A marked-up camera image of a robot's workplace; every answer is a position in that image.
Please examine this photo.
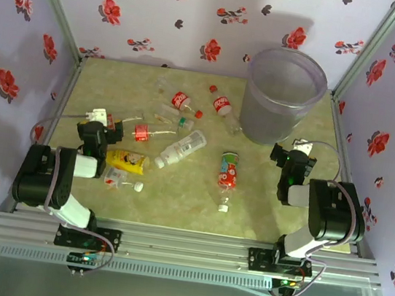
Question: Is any yellow plastic bottle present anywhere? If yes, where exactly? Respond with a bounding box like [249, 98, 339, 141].
[103, 147, 152, 178]

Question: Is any crushed clear bottle red label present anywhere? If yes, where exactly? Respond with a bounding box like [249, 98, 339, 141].
[105, 113, 180, 149]

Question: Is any small clear bottle white cap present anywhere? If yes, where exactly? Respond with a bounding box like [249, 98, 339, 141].
[100, 165, 146, 195]

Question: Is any translucent grey plastic bin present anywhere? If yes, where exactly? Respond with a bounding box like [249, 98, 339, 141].
[237, 44, 332, 153]

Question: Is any red cartoon label bottle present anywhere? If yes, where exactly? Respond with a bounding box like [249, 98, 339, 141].
[213, 150, 243, 214]

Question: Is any square clear bottle crane print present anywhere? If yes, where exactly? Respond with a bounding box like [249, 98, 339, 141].
[157, 101, 186, 119]

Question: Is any clear bottle white label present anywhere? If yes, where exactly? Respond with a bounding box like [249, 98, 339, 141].
[153, 123, 209, 175]

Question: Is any clear bottle green cap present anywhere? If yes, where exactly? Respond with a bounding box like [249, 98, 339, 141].
[152, 112, 196, 133]

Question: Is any Coca-Cola bottle red label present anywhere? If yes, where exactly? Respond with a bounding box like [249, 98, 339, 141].
[202, 84, 249, 137]
[150, 75, 208, 121]

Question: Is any small green circuit board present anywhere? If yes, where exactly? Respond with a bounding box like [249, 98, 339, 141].
[271, 276, 303, 293]
[67, 250, 101, 267]

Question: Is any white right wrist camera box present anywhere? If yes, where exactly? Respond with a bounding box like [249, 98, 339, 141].
[291, 137, 314, 157]

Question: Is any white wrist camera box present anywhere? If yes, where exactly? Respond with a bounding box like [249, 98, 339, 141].
[291, 137, 314, 157]
[84, 105, 110, 126]

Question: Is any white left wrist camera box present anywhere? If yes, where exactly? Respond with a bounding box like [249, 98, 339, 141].
[84, 105, 110, 126]

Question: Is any grey right arm cable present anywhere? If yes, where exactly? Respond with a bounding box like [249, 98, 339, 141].
[268, 137, 367, 296]

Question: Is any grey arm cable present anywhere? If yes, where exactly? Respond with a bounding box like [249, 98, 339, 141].
[11, 105, 133, 279]
[268, 137, 367, 296]

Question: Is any grey left arm cable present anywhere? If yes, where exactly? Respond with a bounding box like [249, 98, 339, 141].
[11, 105, 133, 279]

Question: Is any aluminium side rail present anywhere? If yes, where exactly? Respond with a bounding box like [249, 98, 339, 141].
[12, 50, 88, 219]
[310, 93, 395, 262]

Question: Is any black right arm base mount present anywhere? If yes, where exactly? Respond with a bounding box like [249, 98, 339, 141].
[245, 246, 315, 279]

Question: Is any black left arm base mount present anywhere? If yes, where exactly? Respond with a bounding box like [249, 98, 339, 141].
[54, 221, 123, 254]

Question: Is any aluminium mounting rail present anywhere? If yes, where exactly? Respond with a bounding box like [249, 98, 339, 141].
[0, 202, 386, 296]

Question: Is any aluminium corner post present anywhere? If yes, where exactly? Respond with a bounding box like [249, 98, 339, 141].
[332, 0, 395, 106]
[10, 0, 96, 65]

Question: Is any grey slotted cable duct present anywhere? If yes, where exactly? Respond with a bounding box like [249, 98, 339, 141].
[0, 242, 275, 295]

